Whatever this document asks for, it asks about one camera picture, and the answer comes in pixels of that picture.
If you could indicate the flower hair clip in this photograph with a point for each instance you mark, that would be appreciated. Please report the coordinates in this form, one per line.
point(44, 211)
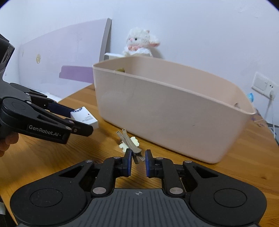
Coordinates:
point(132, 144)

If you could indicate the beige plastic storage bin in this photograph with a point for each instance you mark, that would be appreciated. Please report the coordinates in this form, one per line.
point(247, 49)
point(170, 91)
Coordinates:
point(186, 110)

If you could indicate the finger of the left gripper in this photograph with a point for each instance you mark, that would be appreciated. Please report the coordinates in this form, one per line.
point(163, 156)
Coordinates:
point(47, 124)
point(44, 102)

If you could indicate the pink purple headboard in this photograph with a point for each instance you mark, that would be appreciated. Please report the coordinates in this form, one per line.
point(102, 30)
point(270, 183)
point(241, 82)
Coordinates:
point(60, 63)

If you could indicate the white wall switch socket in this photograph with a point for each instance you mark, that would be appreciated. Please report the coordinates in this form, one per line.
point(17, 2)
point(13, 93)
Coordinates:
point(264, 86)

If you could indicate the white plush lamb toy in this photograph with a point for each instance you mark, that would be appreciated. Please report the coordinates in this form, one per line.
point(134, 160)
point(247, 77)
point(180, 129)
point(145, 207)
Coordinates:
point(140, 42)

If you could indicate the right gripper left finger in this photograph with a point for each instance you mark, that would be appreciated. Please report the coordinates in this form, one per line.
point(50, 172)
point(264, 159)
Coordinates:
point(108, 171)

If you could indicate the person left hand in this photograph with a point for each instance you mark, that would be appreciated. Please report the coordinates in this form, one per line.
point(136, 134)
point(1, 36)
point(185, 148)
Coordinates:
point(9, 140)

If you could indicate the gold tissue pack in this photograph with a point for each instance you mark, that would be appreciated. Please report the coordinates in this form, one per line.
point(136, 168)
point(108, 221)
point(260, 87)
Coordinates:
point(114, 56)

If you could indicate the blue cartoon figurine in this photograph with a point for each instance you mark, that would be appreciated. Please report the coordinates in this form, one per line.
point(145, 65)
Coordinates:
point(251, 97)

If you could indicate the white small box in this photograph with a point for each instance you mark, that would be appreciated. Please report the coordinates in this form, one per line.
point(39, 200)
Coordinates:
point(84, 116)

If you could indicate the floral table mat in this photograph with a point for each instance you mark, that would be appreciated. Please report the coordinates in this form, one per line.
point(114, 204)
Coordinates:
point(259, 120)

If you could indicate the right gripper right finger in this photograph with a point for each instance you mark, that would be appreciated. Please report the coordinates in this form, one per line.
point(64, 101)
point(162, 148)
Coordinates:
point(169, 173)

